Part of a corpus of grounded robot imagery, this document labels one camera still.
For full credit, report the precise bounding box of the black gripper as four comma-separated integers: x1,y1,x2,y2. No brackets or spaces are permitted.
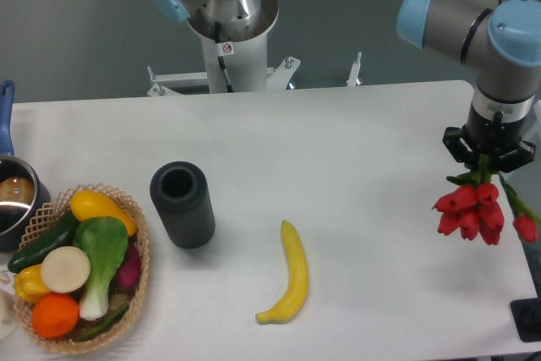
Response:
442,122,534,172

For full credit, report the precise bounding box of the red tulip bouquet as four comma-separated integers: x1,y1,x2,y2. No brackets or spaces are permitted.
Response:
433,154,540,245

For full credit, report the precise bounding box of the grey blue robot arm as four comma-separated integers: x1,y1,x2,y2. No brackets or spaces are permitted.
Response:
396,0,540,172

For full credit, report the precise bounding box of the dark grey ribbed vase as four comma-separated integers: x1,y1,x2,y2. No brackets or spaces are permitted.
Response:
150,161,216,249

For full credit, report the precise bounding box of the black device at edge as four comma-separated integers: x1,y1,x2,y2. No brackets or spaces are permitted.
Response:
510,298,540,342

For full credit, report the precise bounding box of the yellow banana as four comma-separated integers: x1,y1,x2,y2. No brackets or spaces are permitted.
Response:
255,220,310,325

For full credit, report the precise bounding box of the purple red vegetable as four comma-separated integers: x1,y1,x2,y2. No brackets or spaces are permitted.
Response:
115,243,141,289

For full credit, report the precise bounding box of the green bok choy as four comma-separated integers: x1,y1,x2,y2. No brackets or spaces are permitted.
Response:
74,216,128,320

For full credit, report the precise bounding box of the yellow squash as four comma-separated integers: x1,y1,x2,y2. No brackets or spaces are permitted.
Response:
70,189,138,237

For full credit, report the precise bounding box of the green chili pepper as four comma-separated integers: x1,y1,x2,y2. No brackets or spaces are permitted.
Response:
74,302,129,342

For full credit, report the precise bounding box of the green cucumber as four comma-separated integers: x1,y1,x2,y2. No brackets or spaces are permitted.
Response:
8,210,79,274

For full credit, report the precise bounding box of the cream round disc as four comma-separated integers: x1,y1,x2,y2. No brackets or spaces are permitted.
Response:
41,246,90,293

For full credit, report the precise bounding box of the woven wicker basket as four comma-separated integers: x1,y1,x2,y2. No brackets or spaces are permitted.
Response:
14,183,150,355

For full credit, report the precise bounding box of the orange fruit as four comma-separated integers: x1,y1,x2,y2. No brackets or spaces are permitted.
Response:
31,293,79,339

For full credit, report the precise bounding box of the yellow bell pepper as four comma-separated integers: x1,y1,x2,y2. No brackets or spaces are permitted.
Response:
14,264,52,304

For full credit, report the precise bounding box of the small garlic piece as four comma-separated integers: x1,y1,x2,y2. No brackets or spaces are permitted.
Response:
0,271,11,285

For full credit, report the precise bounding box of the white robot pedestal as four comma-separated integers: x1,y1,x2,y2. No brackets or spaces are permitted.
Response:
152,0,301,93

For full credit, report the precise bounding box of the blue handled saucepan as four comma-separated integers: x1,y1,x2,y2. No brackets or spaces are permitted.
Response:
1,80,51,253

